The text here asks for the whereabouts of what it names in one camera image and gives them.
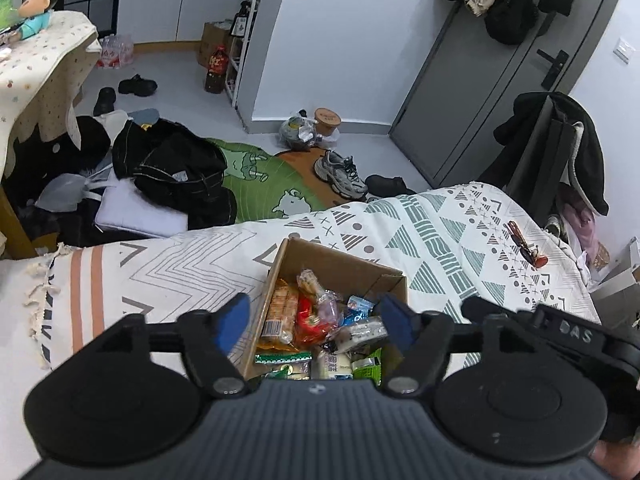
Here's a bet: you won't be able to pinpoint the clear plastic trash bag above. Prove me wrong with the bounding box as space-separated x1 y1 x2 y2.
278 109 321 151

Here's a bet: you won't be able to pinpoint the orange cracker packet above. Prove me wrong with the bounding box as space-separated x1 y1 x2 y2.
260 277 301 346

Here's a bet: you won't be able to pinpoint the patterned bed blanket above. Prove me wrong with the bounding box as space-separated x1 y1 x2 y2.
27 182 603 372

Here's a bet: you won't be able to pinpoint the dark oil bottle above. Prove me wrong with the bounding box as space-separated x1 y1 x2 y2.
205 45 227 94

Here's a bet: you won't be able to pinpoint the dark grey door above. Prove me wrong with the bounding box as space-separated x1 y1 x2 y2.
390 0 628 188

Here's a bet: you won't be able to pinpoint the cartoon doll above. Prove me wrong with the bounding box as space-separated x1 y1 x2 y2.
19 0 60 41

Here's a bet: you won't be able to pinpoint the white cabinet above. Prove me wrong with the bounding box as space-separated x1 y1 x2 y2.
590 237 640 331

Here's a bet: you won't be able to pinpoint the black jacket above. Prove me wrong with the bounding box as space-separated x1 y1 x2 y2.
492 91 610 216

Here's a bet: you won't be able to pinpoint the green cartoon rug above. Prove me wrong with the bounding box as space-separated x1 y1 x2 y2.
205 137 351 223

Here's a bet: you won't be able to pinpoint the black bag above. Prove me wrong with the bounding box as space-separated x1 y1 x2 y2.
112 119 238 231

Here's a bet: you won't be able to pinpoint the clear orange sausage packet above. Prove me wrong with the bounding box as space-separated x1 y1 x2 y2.
297 269 323 303

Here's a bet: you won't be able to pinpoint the brown instant noodle cup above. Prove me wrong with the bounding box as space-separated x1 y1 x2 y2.
314 107 342 139

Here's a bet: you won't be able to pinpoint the dark glass bottle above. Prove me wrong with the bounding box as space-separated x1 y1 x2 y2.
230 0 249 38

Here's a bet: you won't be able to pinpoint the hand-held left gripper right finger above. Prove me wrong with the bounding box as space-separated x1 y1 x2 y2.
378 292 531 397

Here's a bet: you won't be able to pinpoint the red snack packet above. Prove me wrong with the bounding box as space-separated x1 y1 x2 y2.
295 297 333 346

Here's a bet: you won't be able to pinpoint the grey bag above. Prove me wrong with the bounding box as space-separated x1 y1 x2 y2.
35 172 108 213

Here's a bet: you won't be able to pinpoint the small light green packet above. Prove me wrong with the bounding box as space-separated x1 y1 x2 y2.
352 351 383 384

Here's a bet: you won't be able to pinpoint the person's right hand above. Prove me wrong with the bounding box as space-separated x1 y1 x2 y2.
590 439 640 480

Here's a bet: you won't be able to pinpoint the small brown cardboard box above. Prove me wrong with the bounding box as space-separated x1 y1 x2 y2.
198 21 233 68

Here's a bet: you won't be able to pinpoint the white bed sheet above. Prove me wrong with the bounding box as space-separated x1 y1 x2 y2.
0 257 56 476

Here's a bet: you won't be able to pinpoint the green and white clear packet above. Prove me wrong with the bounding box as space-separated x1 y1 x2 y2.
255 350 313 379

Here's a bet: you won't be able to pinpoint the clear silver snack packet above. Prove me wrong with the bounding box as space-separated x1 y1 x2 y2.
340 316 390 353

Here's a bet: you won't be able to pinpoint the blue snack packet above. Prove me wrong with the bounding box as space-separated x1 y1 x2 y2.
345 295 376 326

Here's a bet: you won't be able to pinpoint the pink clothing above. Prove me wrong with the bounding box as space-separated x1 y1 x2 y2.
557 182 598 266

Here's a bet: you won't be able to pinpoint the white cake packet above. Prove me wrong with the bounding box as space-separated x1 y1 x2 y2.
320 351 355 381

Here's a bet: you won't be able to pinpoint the black shoe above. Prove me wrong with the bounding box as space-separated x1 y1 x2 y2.
118 74 158 97
93 86 117 117
365 174 418 197

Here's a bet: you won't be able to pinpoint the white cushion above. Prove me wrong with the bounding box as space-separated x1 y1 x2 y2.
95 180 190 238

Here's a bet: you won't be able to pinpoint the grey sneakers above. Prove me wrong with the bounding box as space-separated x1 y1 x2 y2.
314 150 369 200

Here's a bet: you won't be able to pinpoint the white metal rack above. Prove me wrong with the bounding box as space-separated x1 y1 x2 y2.
223 0 261 111

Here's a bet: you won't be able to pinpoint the white floor cabinets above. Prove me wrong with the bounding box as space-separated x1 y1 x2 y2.
117 0 256 46

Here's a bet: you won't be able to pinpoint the white light switch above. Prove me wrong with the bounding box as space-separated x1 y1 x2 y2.
614 37 638 63

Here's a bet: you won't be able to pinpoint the black chair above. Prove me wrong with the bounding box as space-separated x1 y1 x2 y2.
505 95 583 226

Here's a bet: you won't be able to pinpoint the black door handle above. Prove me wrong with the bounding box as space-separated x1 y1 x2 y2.
537 49 570 88

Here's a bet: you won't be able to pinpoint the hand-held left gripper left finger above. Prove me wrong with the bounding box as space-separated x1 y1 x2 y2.
87 292 252 400

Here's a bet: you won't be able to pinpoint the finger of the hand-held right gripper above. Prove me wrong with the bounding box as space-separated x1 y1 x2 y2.
461 296 536 326

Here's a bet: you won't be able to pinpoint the black hanging coat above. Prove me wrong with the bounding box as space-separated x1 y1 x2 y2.
440 0 591 46

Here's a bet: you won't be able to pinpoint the dotted tablecloth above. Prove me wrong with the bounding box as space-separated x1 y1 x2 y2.
0 10 101 176

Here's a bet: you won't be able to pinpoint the pack of water bottles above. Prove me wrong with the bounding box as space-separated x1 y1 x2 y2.
96 34 135 68

